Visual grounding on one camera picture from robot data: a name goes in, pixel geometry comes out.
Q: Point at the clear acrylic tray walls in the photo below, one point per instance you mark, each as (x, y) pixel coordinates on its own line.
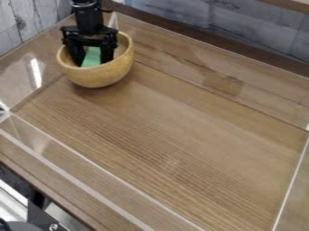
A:
(195, 145)

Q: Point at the wooden bowl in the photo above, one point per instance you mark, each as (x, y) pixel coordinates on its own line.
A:
(101, 75)

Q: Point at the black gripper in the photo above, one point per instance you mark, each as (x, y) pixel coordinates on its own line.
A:
(89, 32)

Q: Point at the green rectangular block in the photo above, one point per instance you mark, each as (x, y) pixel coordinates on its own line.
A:
(93, 57)

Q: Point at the black metal bracket with screw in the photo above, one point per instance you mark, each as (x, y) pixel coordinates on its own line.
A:
(53, 218)

